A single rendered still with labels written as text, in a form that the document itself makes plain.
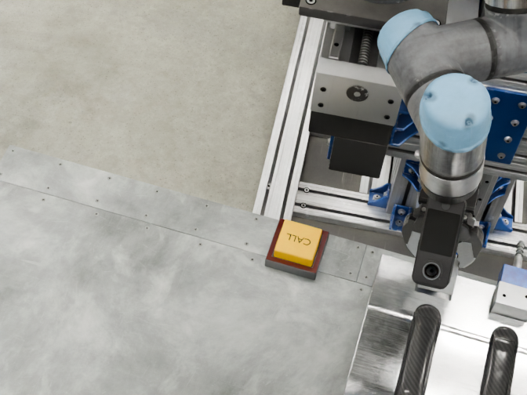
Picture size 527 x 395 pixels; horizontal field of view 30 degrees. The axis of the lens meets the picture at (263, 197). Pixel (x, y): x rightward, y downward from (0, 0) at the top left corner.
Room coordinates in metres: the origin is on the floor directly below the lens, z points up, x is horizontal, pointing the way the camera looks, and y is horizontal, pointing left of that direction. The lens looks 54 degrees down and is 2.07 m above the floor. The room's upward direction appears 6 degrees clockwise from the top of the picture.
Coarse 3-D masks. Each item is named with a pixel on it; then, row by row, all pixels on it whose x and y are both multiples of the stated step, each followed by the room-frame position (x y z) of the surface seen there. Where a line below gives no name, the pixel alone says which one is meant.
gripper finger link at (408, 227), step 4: (408, 216) 0.74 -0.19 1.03; (412, 216) 0.73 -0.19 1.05; (404, 220) 0.75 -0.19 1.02; (408, 220) 0.73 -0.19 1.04; (412, 220) 0.73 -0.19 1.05; (404, 224) 0.73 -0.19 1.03; (408, 224) 0.73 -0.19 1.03; (412, 224) 0.73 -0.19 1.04; (404, 228) 0.73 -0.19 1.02; (408, 228) 0.73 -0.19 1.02; (412, 228) 0.73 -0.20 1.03; (404, 232) 0.73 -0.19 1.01; (408, 232) 0.73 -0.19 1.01; (404, 236) 0.74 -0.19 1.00; (408, 236) 0.73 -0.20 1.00; (404, 240) 0.74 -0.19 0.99; (408, 240) 0.74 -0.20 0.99
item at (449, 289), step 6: (456, 252) 0.75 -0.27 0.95; (456, 264) 0.73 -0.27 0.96; (456, 270) 0.72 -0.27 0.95; (456, 276) 0.74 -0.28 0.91; (450, 282) 0.71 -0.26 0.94; (426, 288) 0.72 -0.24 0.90; (432, 288) 0.72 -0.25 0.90; (444, 288) 0.71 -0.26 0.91; (450, 288) 0.71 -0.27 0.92; (450, 294) 0.71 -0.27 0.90
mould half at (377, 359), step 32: (384, 256) 0.77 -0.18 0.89; (384, 288) 0.72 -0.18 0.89; (480, 288) 0.73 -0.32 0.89; (384, 320) 0.67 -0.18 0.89; (448, 320) 0.68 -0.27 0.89; (480, 320) 0.68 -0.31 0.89; (512, 320) 0.69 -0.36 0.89; (384, 352) 0.62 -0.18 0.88; (448, 352) 0.63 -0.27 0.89; (480, 352) 0.64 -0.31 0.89; (352, 384) 0.57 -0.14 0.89; (384, 384) 0.58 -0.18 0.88; (448, 384) 0.58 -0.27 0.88; (480, 384) 0.59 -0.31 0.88; (512, 384) 0.59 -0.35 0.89
